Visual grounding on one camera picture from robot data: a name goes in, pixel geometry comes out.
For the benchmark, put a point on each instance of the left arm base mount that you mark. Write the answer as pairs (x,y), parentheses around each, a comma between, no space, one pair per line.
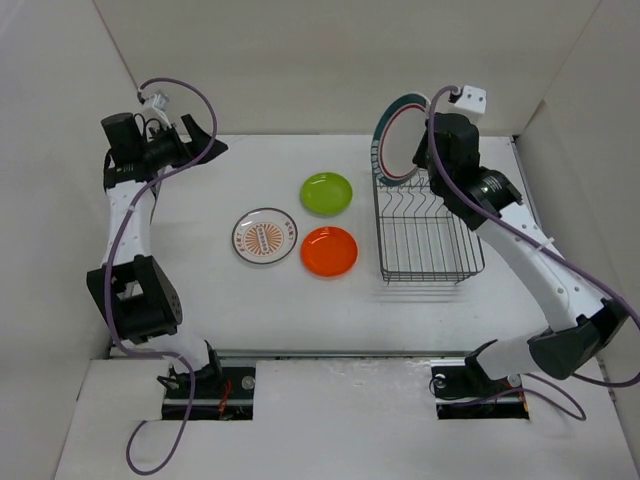
(229,398)

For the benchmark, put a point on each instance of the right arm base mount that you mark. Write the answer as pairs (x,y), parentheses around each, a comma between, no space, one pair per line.
(463,395)

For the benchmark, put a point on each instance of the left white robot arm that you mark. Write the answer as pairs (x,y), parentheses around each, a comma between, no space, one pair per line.
(132,292)

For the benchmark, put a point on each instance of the orange sunburst patterned plate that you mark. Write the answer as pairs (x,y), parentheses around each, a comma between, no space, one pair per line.
(264,236)

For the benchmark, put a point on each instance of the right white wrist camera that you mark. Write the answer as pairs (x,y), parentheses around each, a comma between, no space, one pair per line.
(468,100)

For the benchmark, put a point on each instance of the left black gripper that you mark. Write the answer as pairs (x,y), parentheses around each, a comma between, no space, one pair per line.
(189,151)

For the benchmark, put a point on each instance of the green plastic plate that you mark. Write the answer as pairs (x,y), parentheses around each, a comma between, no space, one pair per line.
(326,194)

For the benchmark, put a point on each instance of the grey wire dish rack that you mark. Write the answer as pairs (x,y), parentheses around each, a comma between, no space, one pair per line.
(419,239)

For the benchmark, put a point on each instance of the green rimmed white plate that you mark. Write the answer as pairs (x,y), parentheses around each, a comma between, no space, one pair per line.
(396,139)

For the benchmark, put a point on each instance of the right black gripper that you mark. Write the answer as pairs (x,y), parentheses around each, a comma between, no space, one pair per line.
(420,156)

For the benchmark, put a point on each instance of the orange plastic plate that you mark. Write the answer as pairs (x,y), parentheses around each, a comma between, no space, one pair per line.
(329,252)

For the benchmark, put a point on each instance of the aluminium rail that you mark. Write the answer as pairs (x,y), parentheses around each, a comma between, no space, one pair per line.
(299,354)

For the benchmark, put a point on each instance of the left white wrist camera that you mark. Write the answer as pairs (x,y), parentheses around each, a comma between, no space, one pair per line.
(153,105)

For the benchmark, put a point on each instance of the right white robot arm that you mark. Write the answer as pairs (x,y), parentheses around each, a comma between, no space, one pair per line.
(581,320)

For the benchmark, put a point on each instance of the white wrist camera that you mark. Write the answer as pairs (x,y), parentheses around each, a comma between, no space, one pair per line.
(468,100)
(153,105)

